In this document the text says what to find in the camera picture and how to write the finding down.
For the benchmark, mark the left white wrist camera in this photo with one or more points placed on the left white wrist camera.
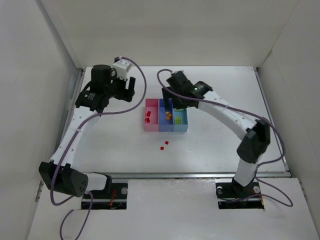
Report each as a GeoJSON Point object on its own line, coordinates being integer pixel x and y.
{"type": "Point", "coordinates": [122, 67]}

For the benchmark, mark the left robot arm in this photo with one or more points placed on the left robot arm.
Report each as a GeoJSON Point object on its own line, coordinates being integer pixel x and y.
{"type": "Point", "coordinates": [60, 174]}

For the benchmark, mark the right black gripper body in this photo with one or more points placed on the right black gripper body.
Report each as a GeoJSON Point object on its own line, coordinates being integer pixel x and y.
{"type": "Point", "coordinates": [175, 100]}

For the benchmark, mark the light blue container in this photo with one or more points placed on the light blue container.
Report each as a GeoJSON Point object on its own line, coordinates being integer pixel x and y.
{"type": "Point", "coordinates": [182, 128]}

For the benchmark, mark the pink container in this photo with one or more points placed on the pink container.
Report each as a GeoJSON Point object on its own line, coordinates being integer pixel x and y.
{"type": "Point", "coordinates": [151, 104]}

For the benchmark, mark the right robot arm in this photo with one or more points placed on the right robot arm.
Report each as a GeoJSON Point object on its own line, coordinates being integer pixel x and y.
{"type": "Point", "coordinates": [254, 133]}

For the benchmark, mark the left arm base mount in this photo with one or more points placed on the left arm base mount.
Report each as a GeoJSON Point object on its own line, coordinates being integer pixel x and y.
{"type": "Point", "coordinates": [115, 199]}

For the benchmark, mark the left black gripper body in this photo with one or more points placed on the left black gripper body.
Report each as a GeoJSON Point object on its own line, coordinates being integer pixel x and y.
{"type": "Point", "coordinates": [122, 91]}

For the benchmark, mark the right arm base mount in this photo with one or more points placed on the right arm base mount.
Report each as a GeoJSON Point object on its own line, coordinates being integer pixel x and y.
{"type": "Point", "coordinates": [231, 196]}

